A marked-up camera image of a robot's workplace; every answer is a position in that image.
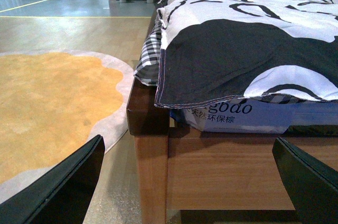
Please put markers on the wooden bed frame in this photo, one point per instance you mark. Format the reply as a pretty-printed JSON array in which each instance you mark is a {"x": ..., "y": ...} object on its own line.
[{"x": 183, "y": 168}]

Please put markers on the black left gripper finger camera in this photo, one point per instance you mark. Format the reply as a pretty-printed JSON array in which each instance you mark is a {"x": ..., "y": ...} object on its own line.
[{"x": 61, "y": 195}]

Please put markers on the checkered bed sheet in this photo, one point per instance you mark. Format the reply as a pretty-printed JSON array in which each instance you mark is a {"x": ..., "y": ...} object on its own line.
[{"x": 147, "y": 69}]

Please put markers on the black and white duvet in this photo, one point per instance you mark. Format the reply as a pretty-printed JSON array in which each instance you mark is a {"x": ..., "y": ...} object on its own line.
[{"x": 279, "y": 51}]

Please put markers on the plastic wrapped mattress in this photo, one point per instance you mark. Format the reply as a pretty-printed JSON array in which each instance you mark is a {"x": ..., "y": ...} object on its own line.
[{"x": 253, "y": 116}]

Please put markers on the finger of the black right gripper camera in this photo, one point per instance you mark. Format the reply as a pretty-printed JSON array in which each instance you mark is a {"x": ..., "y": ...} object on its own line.
[{"x": 310, "y": 184}]

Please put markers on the orange and grey rug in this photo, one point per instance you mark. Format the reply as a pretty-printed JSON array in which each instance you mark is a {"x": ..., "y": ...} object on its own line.
[{"x": 52, "y": 103}]

